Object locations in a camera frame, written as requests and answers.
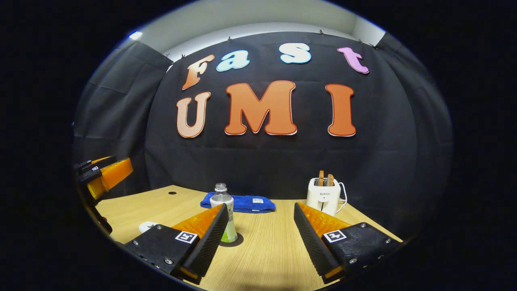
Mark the ceiling light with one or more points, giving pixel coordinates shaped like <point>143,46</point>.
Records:
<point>135,36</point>

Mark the clear plastic water bottle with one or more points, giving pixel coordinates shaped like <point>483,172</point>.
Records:
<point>223,198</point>

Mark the dark round coaster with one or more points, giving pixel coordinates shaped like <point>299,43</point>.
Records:
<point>239,241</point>

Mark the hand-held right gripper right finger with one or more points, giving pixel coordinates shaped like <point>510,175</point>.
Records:
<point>311,242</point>

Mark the blue towel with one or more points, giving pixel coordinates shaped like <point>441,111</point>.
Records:
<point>250,203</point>

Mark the white toaster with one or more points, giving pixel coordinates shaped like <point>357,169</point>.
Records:
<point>323,198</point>

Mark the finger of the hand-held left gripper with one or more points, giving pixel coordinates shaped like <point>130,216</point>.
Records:
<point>95,163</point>
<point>109,176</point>

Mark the brown toast slice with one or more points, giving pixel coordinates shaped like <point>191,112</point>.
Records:
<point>321,178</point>
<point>330,180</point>

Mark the white teacup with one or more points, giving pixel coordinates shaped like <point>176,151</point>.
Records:
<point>147,226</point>

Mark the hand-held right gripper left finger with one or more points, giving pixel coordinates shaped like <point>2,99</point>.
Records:
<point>210,242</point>

